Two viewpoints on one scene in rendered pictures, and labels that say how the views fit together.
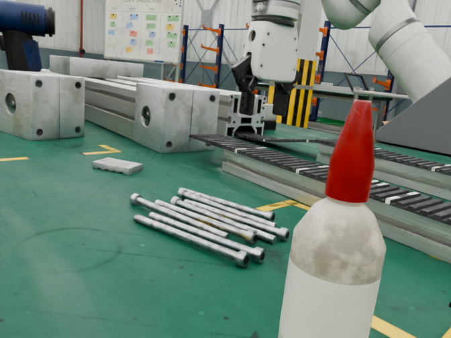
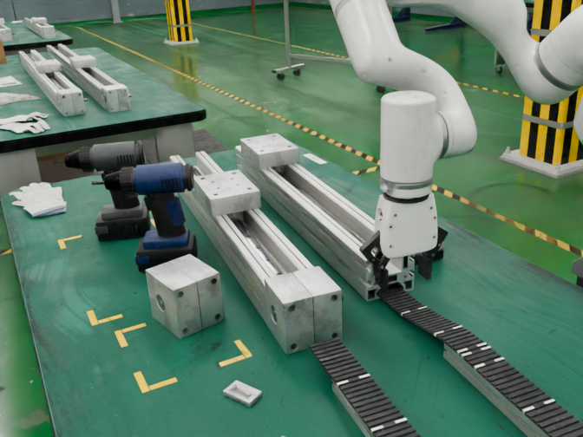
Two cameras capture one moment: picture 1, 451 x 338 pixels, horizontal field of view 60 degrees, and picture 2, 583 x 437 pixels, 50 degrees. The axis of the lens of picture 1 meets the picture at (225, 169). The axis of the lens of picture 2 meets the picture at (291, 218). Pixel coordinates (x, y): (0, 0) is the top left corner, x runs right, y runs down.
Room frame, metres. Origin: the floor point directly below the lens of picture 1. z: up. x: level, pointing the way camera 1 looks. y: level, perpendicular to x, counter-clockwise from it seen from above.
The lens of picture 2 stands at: (-0.22, -0.19, 1.37)
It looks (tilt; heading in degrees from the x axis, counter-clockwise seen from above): 23 degrees down; 19
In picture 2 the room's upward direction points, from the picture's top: 3 degrees counter-clockwise
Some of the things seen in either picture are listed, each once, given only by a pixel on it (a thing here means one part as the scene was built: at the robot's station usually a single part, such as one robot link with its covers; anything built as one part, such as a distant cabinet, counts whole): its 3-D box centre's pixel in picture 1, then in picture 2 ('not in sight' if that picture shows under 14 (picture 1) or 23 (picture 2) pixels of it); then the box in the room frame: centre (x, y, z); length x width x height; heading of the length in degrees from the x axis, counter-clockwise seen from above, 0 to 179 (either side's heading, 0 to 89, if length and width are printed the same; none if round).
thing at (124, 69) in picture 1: (116, 72); (269, 155); (1.29, 0.38, 0.87); 0.16 x 0.11 x 0.07; 39
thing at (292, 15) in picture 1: (274, 13); (404, 184); (0.74, -0.06, 1.01); 0.09 x 0.08 x 0.03; 129
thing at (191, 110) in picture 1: (182, 117); (310, 307); (0.63, 0.08, 0.83); 0.12 x 0.09 x 0.10; 129
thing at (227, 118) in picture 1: (152, 96); (305, 202); (1.09, 0.22, 0.82); 0.80 x 0.10 x 0.09; 39
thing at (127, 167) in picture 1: (117, 165); (242, 393); (0.45, 0.13, 0.78); 0.05 x 0.03 x 0.01; 72
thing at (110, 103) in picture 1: (82, 92); (228, 217); (0.97, 0.37, 0.82); 0.80 x 0.10 x 0.09; 39
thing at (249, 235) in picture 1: (201, 218); not in sight; (0.31, 0.02, 0.78); 0.11 x 0.01 x 0.01; 54
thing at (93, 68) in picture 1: (82, 72); (226, 197); (0.97, 0.37, 0.87); 0.16 x 0.11 x 0.07; 39
